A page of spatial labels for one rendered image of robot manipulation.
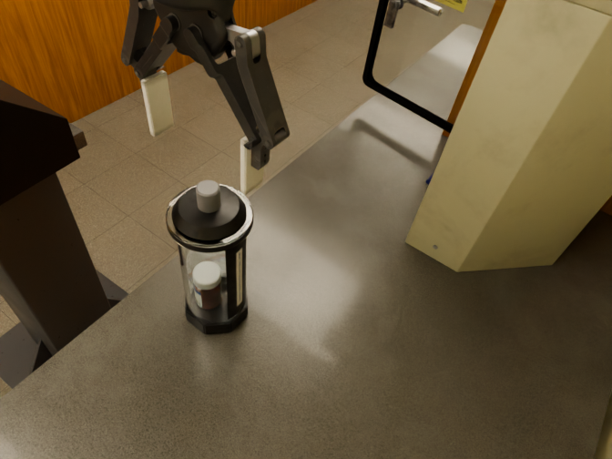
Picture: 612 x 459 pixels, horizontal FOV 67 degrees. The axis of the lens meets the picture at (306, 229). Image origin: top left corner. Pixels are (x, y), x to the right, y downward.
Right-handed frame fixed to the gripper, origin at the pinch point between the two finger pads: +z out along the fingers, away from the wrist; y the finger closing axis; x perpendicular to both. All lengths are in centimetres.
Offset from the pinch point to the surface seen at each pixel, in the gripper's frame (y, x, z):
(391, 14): 11, -65, 9
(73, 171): 146, -48, 127
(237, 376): -10.5, 6.7, 32.6
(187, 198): 2.7, 1.0, 8.7
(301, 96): 106, -179, 128
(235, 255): -4.7, 0.5, 14.4
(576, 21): -25.0, -33.4, -12.8
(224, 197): -0.5, -2.2, 8.7
